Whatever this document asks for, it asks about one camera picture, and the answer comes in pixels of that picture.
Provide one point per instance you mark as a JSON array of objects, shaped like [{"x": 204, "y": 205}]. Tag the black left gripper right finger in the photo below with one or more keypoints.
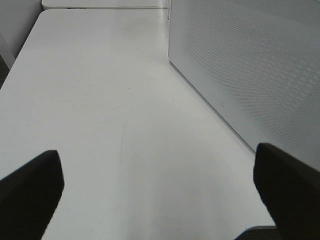
[{"x": 290, "y": 190}]

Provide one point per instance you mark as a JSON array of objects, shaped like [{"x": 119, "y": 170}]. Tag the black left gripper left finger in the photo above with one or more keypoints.
[{"x": 29, "y": 197}]

